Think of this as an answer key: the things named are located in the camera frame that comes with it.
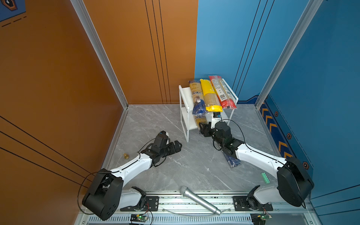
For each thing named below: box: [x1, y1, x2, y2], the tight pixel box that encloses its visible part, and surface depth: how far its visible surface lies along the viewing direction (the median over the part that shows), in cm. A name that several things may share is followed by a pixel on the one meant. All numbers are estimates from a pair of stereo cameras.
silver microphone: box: [179, 185, 222, 216], surface depth 74 cm
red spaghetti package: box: [208, 75, 238, 110], surface depth 78 cm
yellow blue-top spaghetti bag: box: [188, 80, 205, 103], surface depth 82 cm
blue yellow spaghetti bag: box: [191, 107, 209, 132], surface depth 72 cm
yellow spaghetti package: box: [199, 78, 223, 113], surface depth 76 cm
